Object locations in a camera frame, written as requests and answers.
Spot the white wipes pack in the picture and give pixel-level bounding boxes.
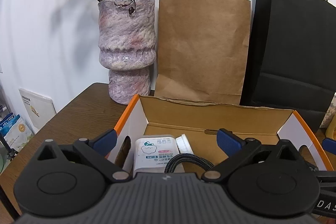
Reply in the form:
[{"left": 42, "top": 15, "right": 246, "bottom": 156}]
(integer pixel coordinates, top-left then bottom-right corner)
[{"left": 133, "top": 135, "right": 180, "bottom": 176}]

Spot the black braided cable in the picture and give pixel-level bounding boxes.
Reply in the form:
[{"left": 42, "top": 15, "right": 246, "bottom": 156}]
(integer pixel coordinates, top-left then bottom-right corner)
[{"left": 164, "top": 152, "right": 215, "bottom": 175}]

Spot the yellow bear mug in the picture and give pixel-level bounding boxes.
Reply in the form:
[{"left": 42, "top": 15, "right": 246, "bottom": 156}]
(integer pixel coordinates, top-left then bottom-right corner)
[{"left": 325, "top": 114, "right": 336, "bottom": 140}]

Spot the clear food container purple lid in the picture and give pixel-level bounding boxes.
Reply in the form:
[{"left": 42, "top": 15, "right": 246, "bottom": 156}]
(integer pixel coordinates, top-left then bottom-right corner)
[{"left": 320, "top": 94, "right": 336, "bottom": 128}]

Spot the black tripod stand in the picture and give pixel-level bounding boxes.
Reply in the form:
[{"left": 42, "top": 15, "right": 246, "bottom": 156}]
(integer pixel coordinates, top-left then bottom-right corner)
[{"left": 0, "top": 134, "right": 18, "bottom": 161}]

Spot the white booklet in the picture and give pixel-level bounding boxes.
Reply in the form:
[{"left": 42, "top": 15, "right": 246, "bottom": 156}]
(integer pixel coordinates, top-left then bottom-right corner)
[{"left": 19, "top": 88, "right": 56, "bottom": 133}]

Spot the black paper bag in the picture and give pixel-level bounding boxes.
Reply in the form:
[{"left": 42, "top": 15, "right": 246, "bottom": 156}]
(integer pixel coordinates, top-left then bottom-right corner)
[{"left": 240, "top": 0, "right": 335, "bottom": 131}]

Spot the white tape roll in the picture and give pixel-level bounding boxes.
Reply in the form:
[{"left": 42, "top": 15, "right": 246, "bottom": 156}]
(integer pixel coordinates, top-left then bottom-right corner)
[{"left": 175, "top": 134, "right": 194, "bottom": 154}]

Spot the orange cardboard box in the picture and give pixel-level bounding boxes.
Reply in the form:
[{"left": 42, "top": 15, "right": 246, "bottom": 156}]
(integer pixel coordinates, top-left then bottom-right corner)
[{"left": 106, "top": 95, "right": 333, "bottom": 172}]

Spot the brown paper bag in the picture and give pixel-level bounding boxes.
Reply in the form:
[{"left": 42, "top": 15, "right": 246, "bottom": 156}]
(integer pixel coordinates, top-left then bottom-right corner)
[{"left": 155, "top": 0, "right": 251, "bottom": 105}]

